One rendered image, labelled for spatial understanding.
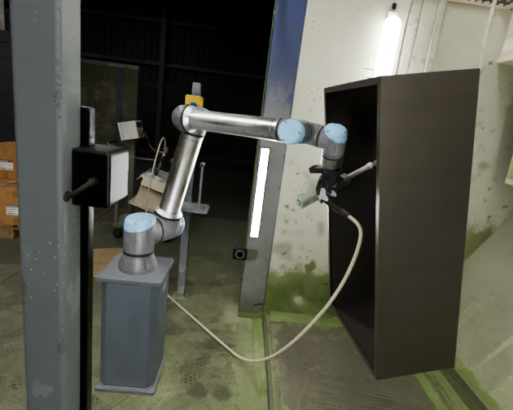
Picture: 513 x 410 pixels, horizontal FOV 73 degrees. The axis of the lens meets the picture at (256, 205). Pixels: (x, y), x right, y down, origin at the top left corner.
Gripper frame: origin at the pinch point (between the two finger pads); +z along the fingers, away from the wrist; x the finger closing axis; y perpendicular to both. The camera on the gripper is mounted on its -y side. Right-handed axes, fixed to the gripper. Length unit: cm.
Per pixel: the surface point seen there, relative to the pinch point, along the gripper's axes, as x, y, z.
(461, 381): 43, 83, 105
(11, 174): -134, -314, 112
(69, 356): -103, 50, -61
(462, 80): 28, 29, -57
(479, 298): 92, 62, 92
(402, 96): 9, 20, -54
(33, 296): -102, 46, -70
